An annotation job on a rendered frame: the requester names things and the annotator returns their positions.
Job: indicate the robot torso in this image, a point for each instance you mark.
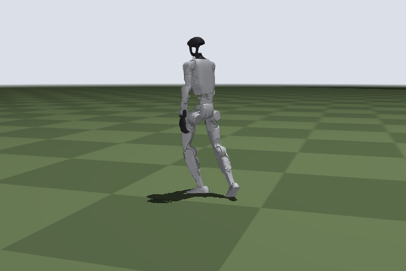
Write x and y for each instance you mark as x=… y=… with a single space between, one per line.
x=202 y=84

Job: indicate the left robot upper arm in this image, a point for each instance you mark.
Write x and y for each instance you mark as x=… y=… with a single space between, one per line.
x=188 y=68

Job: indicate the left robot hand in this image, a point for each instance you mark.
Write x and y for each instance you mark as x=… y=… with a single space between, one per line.
x=182 y=125

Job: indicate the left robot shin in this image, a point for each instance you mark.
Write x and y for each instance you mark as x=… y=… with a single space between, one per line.
x=193 y=166

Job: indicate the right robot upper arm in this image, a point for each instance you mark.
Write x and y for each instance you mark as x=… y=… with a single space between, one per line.
x=213 y=66

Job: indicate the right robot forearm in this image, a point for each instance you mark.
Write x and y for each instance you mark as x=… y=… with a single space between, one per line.
x=210 y=96

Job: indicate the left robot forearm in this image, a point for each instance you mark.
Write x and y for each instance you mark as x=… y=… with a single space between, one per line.
x=184 y=99

